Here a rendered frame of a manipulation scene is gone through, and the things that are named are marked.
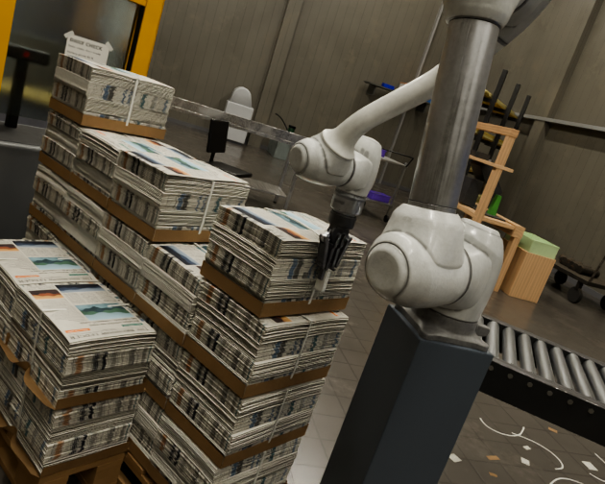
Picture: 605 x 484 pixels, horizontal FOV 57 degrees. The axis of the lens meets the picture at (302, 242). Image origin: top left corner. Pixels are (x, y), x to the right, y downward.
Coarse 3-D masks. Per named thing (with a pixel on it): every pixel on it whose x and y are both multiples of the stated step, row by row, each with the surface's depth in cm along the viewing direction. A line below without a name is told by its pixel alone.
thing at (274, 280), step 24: (240, 216) 157; (264, 216) 164; (216, 240) 162; (240, 240) 156; (264, 240) 150; (288, 240) 146; (312, 240) 154; (216, 264) 162; (240, 264) 155; (264, 264) 149; (288, 264) 150; (312, 264) 157; (264, 288) 148; (288, 288) 153
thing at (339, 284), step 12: (300, 216) 180; (312, 228) 170; (324, 228) 174; (360, 240) 173; (348, 252) 167; (360, 252) 172; (348, 264) 169; (336, 276) 168; (348, 276) 172; (336, 288) 169; (348, 288) 173
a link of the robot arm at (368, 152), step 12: (360, 144) 146; (372, 144) 146; (360, 156) 145; (372, 156) 146; (360, 168) 144; (372, 168) 147; (360, 180) 146; (372, 180) 149; (348, 192) 149; (360, 192) 149
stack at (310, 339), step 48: (96, 240) 203; (144, 240) 184; (144, 288) 183; (192, 288) 168; (192, 336) 167; (240, 336) 154; (288, 336) 156; (336, 336) 176; (192, 384) 167; (144, 432) 182; (240, 432) 158; (144, 480) 181; (192, 480) 165; (240, 480) 170
